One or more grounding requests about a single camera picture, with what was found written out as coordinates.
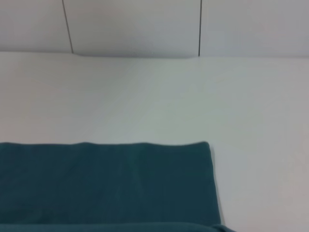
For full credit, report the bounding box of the teal blue shirt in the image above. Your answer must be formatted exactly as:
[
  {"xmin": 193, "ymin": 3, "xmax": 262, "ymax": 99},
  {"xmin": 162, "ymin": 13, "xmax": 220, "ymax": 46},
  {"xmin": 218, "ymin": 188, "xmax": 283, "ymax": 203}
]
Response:
[{"xmin": 0, "ymin": 141, "xmax": 242, "ymax": 232}]

